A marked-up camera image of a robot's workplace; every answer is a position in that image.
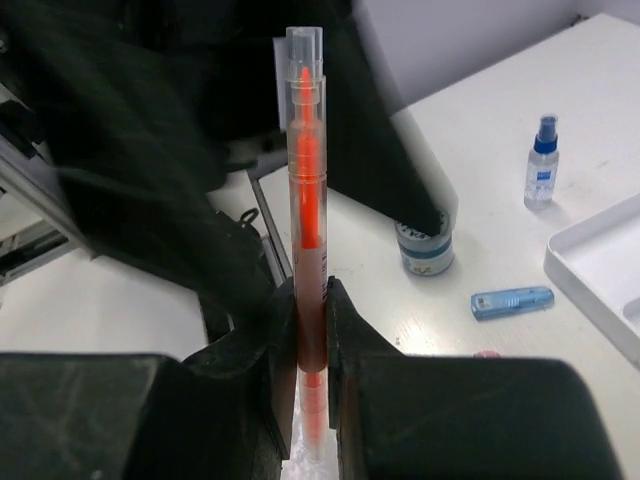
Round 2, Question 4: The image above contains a blue highlighter marker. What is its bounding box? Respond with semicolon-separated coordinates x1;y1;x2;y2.
470;286;555;321

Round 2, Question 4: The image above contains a white compartment tray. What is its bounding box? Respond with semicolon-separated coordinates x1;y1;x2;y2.
544;195;640;367

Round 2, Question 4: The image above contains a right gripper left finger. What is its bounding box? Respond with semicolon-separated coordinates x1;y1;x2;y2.
184;278;297;458

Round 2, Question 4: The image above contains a pink highlighter cap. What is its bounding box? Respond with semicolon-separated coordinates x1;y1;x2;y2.
473;350;501;358

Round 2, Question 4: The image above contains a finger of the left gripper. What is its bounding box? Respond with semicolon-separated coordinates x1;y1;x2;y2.
324;1;445;236

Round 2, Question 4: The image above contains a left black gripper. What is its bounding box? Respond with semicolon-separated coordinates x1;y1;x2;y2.
1;1;280;325

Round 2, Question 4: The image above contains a small blue bottle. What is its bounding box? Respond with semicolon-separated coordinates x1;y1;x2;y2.
524;114;560;210

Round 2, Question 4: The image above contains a left blue ink jar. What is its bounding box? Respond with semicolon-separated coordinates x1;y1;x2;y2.
394;212;454;276

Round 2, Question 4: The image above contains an orange highlighter pen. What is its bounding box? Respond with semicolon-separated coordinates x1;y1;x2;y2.
286;26;328;460

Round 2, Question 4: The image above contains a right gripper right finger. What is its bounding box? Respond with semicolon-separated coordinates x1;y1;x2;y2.
326;276;402;430

